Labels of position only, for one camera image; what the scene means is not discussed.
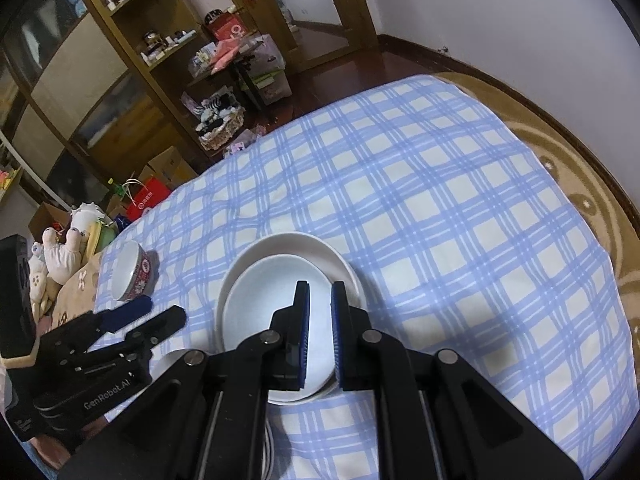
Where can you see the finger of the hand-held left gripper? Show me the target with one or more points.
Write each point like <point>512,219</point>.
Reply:
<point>165,322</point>
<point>125,312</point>

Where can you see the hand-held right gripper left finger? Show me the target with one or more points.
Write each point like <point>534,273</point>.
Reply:
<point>302,340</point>

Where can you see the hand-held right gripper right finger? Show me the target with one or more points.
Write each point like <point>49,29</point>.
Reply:
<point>340,330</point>

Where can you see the small bowl with red pattern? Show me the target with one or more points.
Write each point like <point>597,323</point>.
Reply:
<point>122,267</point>

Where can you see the bowl with red green outside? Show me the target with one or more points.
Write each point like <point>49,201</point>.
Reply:
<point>265,300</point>

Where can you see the white bowl with yellow print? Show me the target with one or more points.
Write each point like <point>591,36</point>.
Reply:
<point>300,246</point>

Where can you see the cream stuffed toy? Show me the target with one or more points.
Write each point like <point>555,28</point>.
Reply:
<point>65,255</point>

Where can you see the blue plaid tablecloth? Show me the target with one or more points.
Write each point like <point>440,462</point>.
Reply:
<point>425,210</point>

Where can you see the cardboard box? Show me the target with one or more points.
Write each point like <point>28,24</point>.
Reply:
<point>167,167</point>

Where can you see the wicker basket with striped toys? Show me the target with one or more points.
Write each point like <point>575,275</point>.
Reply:
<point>215,120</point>

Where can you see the wooden shelf cabinet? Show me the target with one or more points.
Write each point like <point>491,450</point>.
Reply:
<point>100,60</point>

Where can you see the pink packet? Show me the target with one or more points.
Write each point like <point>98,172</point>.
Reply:
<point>225,55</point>

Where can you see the pale floral bag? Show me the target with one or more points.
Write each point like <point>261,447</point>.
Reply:
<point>265,60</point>

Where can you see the red paper bag white symbol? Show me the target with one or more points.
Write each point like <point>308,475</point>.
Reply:
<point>227,27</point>

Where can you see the wooden door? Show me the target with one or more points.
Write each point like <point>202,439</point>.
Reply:
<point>310,5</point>

